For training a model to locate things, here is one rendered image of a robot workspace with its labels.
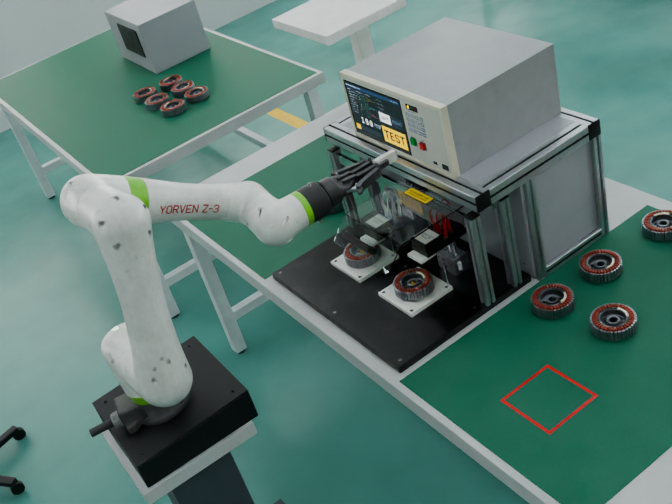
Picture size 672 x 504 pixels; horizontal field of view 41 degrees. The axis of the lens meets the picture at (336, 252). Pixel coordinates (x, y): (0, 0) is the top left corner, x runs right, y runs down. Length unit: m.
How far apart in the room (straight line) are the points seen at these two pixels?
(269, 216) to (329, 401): 1.39
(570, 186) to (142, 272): 1.17
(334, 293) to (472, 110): 0.69
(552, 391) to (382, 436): 1.14
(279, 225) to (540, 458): 0.80
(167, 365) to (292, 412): 1.42
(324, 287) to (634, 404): 0.96
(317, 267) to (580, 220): 0.78
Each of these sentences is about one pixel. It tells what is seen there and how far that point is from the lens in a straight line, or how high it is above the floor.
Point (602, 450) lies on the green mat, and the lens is 2.06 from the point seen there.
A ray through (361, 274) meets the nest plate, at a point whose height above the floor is 0.78.
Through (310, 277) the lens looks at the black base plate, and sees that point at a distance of 2.68.
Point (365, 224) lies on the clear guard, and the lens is 2.30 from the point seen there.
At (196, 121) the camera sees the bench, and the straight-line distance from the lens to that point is 3.94.
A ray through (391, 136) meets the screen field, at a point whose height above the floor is 1.17.
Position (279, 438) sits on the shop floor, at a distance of 3.33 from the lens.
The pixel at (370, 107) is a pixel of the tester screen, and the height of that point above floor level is 1.24.
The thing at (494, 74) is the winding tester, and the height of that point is 1.32.
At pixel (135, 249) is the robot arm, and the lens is 1.90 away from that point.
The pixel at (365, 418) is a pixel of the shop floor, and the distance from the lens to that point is 3.29.
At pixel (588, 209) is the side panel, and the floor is 0.86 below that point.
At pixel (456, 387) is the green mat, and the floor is 0.75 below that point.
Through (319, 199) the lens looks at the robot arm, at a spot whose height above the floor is 1.20.
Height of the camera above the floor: 2.31
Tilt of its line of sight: 34 degrees down
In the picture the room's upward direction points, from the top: 17 degrees counter-clockwise
